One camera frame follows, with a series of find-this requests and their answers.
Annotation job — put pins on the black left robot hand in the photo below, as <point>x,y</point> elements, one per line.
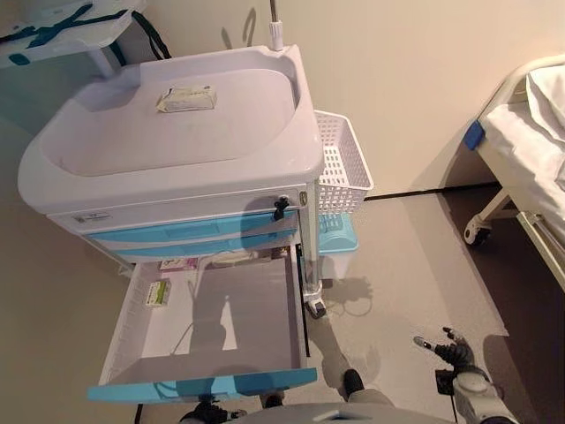
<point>212,413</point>

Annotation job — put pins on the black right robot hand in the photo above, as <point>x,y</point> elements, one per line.
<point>457,353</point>

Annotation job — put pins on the blue fronted white drawer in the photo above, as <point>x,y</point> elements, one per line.
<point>247,309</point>

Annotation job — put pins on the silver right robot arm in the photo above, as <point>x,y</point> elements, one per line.
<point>474,393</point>

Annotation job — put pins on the small green white medicine box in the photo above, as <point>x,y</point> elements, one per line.
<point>158,293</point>

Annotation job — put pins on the pink white medicine box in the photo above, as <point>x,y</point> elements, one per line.
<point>178,264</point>

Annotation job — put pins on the silver right robot leg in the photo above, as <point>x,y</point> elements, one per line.
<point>355,382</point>

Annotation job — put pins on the bed caster wheel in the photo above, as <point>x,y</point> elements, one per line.
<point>477,232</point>

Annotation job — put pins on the grey robot torso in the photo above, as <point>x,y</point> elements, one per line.
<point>335,415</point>

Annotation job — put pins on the cart caster wheel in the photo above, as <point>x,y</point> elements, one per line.
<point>317,309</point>

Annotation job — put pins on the light blue waste bin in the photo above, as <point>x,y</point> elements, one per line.
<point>337,240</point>

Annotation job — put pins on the white perforated side basket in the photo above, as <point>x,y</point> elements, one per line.
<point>342,176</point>

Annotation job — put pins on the black cart keys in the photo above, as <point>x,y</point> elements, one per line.
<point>280,207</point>

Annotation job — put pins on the blue bed clip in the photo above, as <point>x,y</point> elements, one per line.
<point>474,137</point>

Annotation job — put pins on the white hospital bed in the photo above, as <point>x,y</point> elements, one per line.
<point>525,146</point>

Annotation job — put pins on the white medical cart blue drawers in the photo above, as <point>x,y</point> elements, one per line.
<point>132,185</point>

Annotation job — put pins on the white pillow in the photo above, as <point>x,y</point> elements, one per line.
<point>547,97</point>

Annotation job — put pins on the white tissue pack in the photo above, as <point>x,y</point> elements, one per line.
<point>187,99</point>

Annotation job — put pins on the metal IV pole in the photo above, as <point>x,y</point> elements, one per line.
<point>276,31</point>

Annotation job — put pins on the white side shelf board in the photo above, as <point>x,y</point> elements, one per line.
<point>88,37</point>

